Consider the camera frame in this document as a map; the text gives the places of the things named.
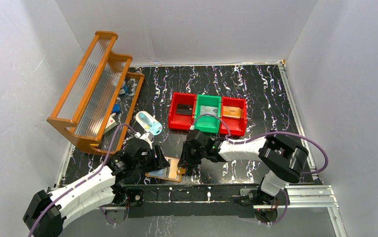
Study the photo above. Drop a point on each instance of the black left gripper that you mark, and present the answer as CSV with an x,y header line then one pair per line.
x,y
155,158

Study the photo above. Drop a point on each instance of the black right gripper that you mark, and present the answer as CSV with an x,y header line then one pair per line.
x,y
185,160

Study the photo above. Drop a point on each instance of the orange leather card holder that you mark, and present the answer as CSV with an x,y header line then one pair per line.
x,y
171,173

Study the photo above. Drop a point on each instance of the white credit card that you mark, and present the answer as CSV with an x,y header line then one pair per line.
x,y
210,110

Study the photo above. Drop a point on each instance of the gold credit card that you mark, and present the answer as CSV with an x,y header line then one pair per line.
x,y
231,112

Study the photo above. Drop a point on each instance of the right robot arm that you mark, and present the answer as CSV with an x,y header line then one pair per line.
x,y
284,157

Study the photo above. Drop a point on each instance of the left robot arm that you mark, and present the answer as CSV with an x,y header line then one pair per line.
x,y
49,213

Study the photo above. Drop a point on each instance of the black card in red bin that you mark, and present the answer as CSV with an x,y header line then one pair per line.
x,y
184,109

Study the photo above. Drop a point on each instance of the red plastic bin left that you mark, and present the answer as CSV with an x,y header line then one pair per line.
x,y
181,122

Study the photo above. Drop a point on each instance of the red plastic bin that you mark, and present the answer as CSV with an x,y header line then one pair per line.
x,y
181,122
237,127

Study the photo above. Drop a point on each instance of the green plastic bin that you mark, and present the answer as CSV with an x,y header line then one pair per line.
x,y
207,123

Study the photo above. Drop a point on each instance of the white blue tube package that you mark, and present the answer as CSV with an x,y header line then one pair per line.
x,y
149,123

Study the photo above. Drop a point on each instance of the red plastic bin right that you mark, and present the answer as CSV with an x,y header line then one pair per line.
x,y
237,127

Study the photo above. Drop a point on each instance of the white green small box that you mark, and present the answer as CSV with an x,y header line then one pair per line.
x,y
111,123

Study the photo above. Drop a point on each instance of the blue cap container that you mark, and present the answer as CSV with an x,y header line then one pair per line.
x,y
116,109

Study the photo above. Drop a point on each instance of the blue white bottle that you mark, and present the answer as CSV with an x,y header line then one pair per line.
x,y
123,86

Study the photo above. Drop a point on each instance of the orange wooden shelf rack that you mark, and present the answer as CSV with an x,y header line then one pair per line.
x,y
83,110

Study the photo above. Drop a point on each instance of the aluminium frame rail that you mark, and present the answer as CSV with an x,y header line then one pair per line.
x,y
209,186

